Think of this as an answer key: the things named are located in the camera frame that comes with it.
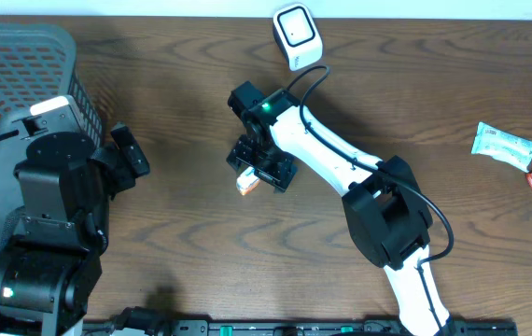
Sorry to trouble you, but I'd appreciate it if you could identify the grey plastic mesh basket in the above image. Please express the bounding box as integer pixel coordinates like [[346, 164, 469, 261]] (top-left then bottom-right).
[[0, 23, 105, 241]]

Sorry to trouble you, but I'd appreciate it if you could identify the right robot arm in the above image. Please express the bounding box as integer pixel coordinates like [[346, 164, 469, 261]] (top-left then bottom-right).
[[227, 82, 452, 335]]

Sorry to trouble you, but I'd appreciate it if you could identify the orange tissue packet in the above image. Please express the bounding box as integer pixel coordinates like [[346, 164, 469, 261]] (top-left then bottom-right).
[[236, 166, 260, 195]]

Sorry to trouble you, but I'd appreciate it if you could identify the white barcode scanner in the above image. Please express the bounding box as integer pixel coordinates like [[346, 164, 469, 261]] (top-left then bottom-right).
[[273, 3, 324, 71]]

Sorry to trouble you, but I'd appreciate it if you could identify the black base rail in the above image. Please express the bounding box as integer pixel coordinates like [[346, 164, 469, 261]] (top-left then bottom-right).
[[83, 307, 520, 336]]

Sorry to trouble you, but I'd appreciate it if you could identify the teal snack packet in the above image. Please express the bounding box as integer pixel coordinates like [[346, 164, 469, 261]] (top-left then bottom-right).
[[471, 121, 532, 173]]

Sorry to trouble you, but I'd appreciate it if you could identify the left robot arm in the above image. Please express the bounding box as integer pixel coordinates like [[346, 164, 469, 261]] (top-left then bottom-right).
[[0, 95, 150, 335]]

